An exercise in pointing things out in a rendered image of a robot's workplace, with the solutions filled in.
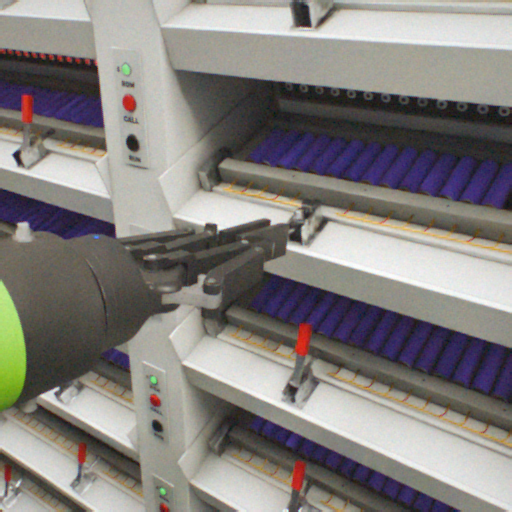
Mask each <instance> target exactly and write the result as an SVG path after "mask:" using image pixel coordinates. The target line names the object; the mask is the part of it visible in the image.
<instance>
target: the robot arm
mask: <svg viewBox="0 0 512 512"><path fill-rule="evenodd" d="M270 224H271V220H269V218H265V217H263V218H260V220H256V221H252V222H248V223H244V224H241V225H237V226H234V227H229V228H225V229H222V230H219V233H218V234H217V230H218V225H217V224H215V223H205V227H204V232H201V233H198V234H196V230H195V229H193V228H189V227H186V228H182V229H176V230H168V231H161V232H154V233H147V234H140V235H133V236H126V237H119V238H111V237H109V236H106V235H103V234H89V235H84V236H80V237H74V238H70V239H63V238H62V237H60V236H57V235H55V234H53V233H50V232H46V231H37V232H31V229H29V223H27V222H19V223H17V225H18V228H17V229H16V234H15V235H13V236H10V237H4V238H0V413H1V412H4V410H6V409H8V408H10V407H14V406H16V405H18V404H20V403H21V404H20V410H21V411H23V413H26V412H32V411H34V410H36V409H37V402H36V401H37V397H38V396H39V395H41V394H43V393H45V392H49V391H51V390H53V389H55V388H58V387H60V386H61V385H64V384H66V383H69V382H71V381H73V380H75V378H78V377H81V376H83V375H85V374H87V373H88V372H89V371H90V370H91V369H92V368H93V367H94V366H95V364H97V363H98V360H99V358H100V356H101V353H102V352H105V351H107V350H110V349H112V348H115V347H118V346H120V345H122V344H125V342H127V341H129V340H130V339H131V338H134V337H135V336H136V335H137V333H138V332H139V331H140V329H141V328H142V326H143V325H144V323H145V321H146V320H147V319H148V318H149V317H150V316H152V315H157V314H165V313H170V312H174V311H176V310H177V309H178V308H179V307H180V306H181V305H187V306H196V308H197V309H198V310H201V316H202V317H204V318H206V319H215V318H218V317H219V314H220V311H221V309H222V307H223V306H225V305H226V303H228V302H229V301H230V300H232V299H234V298H236V297H237V296H239V295H240V294H242V293H243V292H245V291H246V290H248V289H249V288H251V287H252V286H255V285H256V284H258V282H259V281H261V280H262V279H263V271H264V263H266V262H269V260H272V259H276V258H278V257H281V256H284V255H286V249H287V239H288V230H289V225H288V224H285V223H279V224H276V225H271V226H270ZM178 238H180V239H178Z"/></svg>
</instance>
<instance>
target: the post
mask: <svg viewBox="0 0 512 512"><path fill-rule="evenodd" d="M90 2H91V4H92V13H93V22H94V33H95V43H96V53H97V63H98V72H99V83H100V93H101V98H102V103H103V113H104V123H105V133H106V142H107V153H108V163H109V173H110V183H111V193H112V203H113V212H115V223H116V232H117V238H119V237H126V236H130V232H129V224H134V225H137V226H141V227H144V228H147V229H150V230H155V232H161V231H168V230H176V229H177V228H176V226H175V223H174V221H173V217H172V215H170V212H169V210H168V207H167V204H166V202H165V198H164V196H163V193H162V191H161V188H160V186H159V183H158V178H159V177H160V176H161V175H162V174H163V173H164V172H165V171H167V170H168V169H169V168H170V167H171V166H172V165H174V164H175V163H176V162H177V161H178V160H179V158H181V157H182V156H183V155H184V154H185V153H186V152H187V151H188V150H189V149H190V148H191V147H192V146H195V145H196V144H197V143H198V142H199V141H200V139H201V138H202V137H203V136H204V135H205V134H206V133H208V132H209V131H210V130H211V129H212V128H214V127H215V126H216V125H217V124H218V123H219V122H220V120H221V119H223V118H224V117H225V116H226V115H227V114H228V113H229V112H230V111H231V110H232V109H234V108H235V107H237V106H238V105H239V104H240V102H241V101H242V100H243V99H244V98H245V97H246V96H247V95H248V94H250V93H251V92H252V91H254V90H255V89H256V90H257V93H258V98H259V102H260V107H261V112H262V116H263V120H264V125H265V126H269V124H268V118H269V117H270V116H271V115H273V80H265V79H256V78H247V77H238V76H228V75H220V74H210V73H202V72H192V71H183V70H174V68H172V65H171V62H170V59H169V56H168V52H167V49H166V46H165V42H164V39H163V35H162V32H161V29H159V26H158V23H157V19H156V16H155V13H154V10H153V5H152V2H151V0H90ZM113 47H114V48H125V49H135V50H140V53H141V61H142V75H143V89H144V102H145V116H146V130H147V144H148V157H149V168H145V167H141V166H136V165H131V164H127V163H123V154H122V144H121V132H120V121H119V112H118V110H117V99H116V88H115V77H114V66H113V54H112V48H113ZM195 307H196V306H187V305H181V306H180V307H179V308H178V309H177V310H176V311H174V312H170V313H165V314H161V322H160V321H158V320H155V319H153V318H148V319H147V320H146V321H145V323H144V325H143V326H142V328H141V329H140V331H139V332H138V333H137V335H136V336H135V337H134V338H131V339H130V340H129V341H128V351H129V361H130V371H131V381H132V391H133V402H134V411H135V421H137V424H136V431H138V441H139V451H140V461H141V471H142V481H143V491H144V501H145V511H146V512H156V508H155V497H154V485H153V474H154V475H155V476H157V477H160V478H161V479H163V480H165V481H167V482H168V483H170V484H172V485H173V486H174V500H175V512H221V511H220V510H218V509H217V507H214V506H212V505H211V504H209V503H207V502H205V501H204V500H202V499H200V498H199V497H197V496H195V494H194V491H193V489H192V488H191V486H190V484H189V483H188V481H187V479H186V478H185V476H184V473H183V471H182V470H181V468H180V466H179V465H178V462H179V461H180V459H181V458H182V456H183V454H184V453H185V452H186V450H187V449H188V448H189V446H190V445H191V444H192V442H193V441H195V438H196V437H197V436H198V434H199V433H200V432H201V430H202V429H203V428H204V426H205V425H206V424H207V421H208V420H209V419H210V417H211V416H212V415H214V413H215V412H216V411H217V409H218V408H219V406H220V405H221V403H222V401H223V400H224V399H223V398H221V397H218V396H216V395H214V394H211V393H209V392H207V391H205V390H202V389H200V388H198V387H196V386H194V384H191V383H190V382H189V380H188V378H187V376H186V373H185V371H184V369H183V367H182V364H181V362H180V360H179V358H178V356H177V354H176V352H175V349H174V347H173V344H171V342H170V340H169V338H168V337H169V336H170V334H171V333H173V332H174V331H175V330H176V329H177V327H178V326H179V325H180V323H181V322H182V321H183V320H184V318H185V317H186V316H187V315H188V314H189V313H190V311H192V310H193V309H194V308H195ZM142 361H145V362H147V363H149V365H151V366H154V367H156V368H159V369H161V370H163V371H165V376H166V390H167V404H168V417H169V431H170V446H169V445H167V444H166V443H164V442H162V441H160V440H158V438H155V437H154V436H152V435H150V434H149V430H148V418H147V408H146V396H145V386H144V374H143V363H142Z"/></svg>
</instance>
